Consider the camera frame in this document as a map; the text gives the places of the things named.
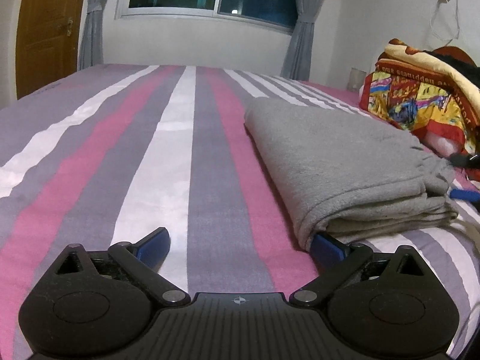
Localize grey sweat pants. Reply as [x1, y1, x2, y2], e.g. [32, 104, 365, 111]
[244, 97, 457, 250]

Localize white pink pillow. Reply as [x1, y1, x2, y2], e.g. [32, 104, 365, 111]
[423, 132, 464, 158]

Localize striped pink purple bed sheet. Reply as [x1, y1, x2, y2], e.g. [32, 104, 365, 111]
[1, 65, 479, 359]

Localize grey right curtain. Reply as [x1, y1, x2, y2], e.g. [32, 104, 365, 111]
[281, 0, 325, 80]

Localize grey curtain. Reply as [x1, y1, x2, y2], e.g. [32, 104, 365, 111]
[281, 0, 325, 80]
[78, 0, 107, 70]

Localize grey left curtain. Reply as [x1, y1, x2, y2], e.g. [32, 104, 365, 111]
[78, 0, 107, 70]

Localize brown wooden door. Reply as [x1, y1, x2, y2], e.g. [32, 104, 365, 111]
[16, 0, 84, 98]

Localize white wall cable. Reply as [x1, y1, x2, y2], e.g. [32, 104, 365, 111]
[429, 0, 462, 44]

